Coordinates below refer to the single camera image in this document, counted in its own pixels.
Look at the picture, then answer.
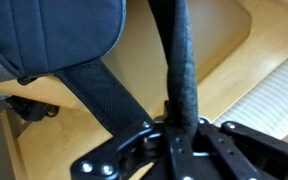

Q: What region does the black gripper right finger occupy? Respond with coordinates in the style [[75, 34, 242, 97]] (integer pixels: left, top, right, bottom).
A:
[[188, 117, 288, 180]]

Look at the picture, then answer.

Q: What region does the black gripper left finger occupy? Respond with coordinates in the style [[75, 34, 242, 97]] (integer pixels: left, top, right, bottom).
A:
[[70, 99, 195, 180]]

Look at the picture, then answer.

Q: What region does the dark grey backpack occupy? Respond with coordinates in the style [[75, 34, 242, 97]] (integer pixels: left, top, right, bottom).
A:
[[0, 0, 200, 138]]

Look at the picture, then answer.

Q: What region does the tan leather couch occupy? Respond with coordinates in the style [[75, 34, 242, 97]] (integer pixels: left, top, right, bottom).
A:
[[0, 0, 288, 180]]

